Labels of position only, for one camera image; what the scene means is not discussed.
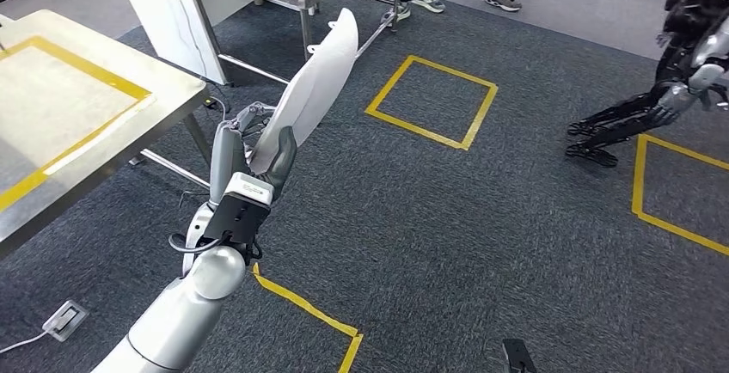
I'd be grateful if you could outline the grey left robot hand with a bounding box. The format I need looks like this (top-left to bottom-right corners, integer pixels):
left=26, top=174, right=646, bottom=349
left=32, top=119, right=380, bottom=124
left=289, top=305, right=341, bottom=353
left=207, top=101, right=298, bottom=204

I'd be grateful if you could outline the white plastic car part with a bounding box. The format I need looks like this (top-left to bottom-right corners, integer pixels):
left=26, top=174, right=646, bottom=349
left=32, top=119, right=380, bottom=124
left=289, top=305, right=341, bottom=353
left=249, top=7, right=360, bottom=177

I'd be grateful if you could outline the white desk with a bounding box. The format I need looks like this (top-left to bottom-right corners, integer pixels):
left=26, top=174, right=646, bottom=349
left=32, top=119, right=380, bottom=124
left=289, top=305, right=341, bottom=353
left=107, top=0, right=257, bottom=86

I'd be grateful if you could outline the yellow floor tape square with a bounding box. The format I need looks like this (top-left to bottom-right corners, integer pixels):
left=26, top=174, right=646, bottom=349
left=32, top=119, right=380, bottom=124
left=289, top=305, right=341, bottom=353
left=250, top=263, right=365, bottom=373
left=364, top=54, right=499, bottom=152
left=630, top=133, right=729, bottom=258

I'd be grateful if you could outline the grey floor socket box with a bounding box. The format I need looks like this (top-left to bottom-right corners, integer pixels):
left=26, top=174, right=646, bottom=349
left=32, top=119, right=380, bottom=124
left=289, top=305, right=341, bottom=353
left=42, top=300, right=90, bottom=343

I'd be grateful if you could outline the black humanoid robot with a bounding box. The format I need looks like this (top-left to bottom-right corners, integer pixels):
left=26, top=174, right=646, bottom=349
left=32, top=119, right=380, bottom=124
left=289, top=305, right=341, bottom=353
left=565, top=0, right=729, bottom=169

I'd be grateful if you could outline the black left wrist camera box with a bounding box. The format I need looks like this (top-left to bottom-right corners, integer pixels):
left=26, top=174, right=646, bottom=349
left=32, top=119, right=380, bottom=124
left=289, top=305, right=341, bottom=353
left=202, top=172, right=276, bottom=247

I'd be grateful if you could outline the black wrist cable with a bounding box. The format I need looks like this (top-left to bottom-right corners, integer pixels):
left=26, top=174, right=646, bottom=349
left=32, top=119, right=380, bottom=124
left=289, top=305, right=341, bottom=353
left=168, top=232, right=224, bottom=255

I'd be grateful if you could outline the white socket cable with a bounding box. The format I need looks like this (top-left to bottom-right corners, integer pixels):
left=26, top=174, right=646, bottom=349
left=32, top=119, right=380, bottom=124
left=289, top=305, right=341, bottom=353
left=0, top=330, right=48, bottom=356

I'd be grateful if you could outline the black bracket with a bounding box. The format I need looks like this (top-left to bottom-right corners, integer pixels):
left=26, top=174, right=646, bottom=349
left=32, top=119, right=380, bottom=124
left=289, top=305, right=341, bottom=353
left=502, top=339, right=537, bottom=373

